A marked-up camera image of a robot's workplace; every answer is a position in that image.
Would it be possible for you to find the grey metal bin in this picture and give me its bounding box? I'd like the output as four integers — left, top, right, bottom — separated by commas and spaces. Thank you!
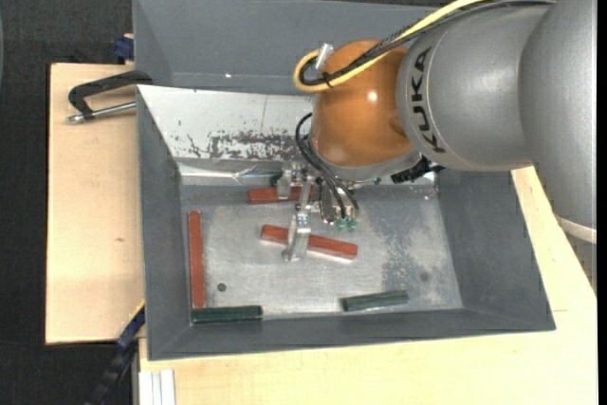
131, 0, 557, 361

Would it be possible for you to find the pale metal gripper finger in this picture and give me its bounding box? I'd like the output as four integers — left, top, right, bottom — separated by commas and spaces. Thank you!
282, 209, 313, 264
276, 169, 293, 200

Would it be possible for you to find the pale wood flat board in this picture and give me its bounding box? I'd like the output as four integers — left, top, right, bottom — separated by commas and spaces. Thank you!
45, 61, 146, 346

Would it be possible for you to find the red-brown flat block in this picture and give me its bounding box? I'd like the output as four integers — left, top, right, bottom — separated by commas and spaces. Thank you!
259, 223, 359, 263
247, 185, 317, 206
186, 210, 208, 310

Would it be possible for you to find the dark green flat block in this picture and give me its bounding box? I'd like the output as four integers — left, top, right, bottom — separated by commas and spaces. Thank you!
340, 289, 411, 313
190, 304, 265, 325

